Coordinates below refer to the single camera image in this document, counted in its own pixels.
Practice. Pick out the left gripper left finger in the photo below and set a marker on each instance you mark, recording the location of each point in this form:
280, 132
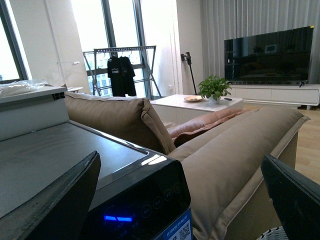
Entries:
58, 211

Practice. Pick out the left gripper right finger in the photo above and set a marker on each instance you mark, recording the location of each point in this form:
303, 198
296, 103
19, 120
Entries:
295, 198

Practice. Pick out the grey front-load washing machine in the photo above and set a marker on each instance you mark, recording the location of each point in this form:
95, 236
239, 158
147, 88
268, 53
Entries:
139, 192

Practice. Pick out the grey clothes drying rack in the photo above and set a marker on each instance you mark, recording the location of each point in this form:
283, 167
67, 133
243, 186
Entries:
141, 57

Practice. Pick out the white woven laundry basket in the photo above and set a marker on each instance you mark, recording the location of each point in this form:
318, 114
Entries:
276, 233

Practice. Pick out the tan leather sofa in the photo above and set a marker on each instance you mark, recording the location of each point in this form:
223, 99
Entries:
229, 198

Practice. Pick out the white tv cabinet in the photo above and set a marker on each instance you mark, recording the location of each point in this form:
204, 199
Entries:
293, 96

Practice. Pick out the white counter shelf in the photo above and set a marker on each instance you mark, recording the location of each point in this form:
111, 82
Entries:
24, 113

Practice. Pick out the blue qr code sticker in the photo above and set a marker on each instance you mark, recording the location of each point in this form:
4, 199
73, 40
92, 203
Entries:
180, 229

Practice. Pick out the brown leather cushion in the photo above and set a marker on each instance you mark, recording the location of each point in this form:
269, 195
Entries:
184, 132

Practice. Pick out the clear plastic bag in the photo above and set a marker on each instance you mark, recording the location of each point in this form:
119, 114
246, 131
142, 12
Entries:
21, 87

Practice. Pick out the green potted plant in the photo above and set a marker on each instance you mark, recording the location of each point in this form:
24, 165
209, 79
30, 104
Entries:
213, 88

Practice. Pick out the large flat screen television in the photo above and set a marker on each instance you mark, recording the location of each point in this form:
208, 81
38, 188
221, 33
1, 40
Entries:
275, 58

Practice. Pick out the wooden plate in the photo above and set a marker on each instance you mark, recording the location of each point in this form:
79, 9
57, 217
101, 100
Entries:
193, 98

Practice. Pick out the white coffee table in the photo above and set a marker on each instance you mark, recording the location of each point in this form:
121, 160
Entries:
174, 109

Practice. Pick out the black hanging t-shirt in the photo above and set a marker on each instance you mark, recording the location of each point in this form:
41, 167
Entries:
121, 74

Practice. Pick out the white sheer curtain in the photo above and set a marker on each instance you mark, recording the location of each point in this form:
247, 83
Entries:
229, 19

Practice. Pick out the cordless stick vacuum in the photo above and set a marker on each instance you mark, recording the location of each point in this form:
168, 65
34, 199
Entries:
186, 57

